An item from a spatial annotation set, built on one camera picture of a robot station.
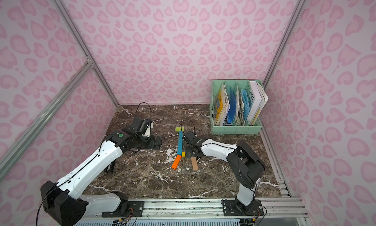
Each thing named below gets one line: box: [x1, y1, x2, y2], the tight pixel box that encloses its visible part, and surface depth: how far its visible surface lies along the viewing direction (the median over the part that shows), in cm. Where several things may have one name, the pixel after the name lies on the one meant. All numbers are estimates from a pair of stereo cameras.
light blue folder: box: [240, 89, 252, 121], surface depth 92 cm
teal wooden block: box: [177, 130, 184, 156], surface depth 97 cm
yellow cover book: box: [214, 81, 230, 127], surface depth 95 cm
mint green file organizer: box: [209, 79, 264, 135], surface depth 97 cm
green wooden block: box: [175, 127, 185, 132], surface depth 106 cm
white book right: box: [248, 80, 269, 126], surface depth 93 cm
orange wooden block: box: [171, 154, 183, 170], surface depth 90 cm
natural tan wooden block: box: [190, 157, 199, 171], surface depth 90 cm
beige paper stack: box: [235, 85, 246, 126], surface depth 94 cm
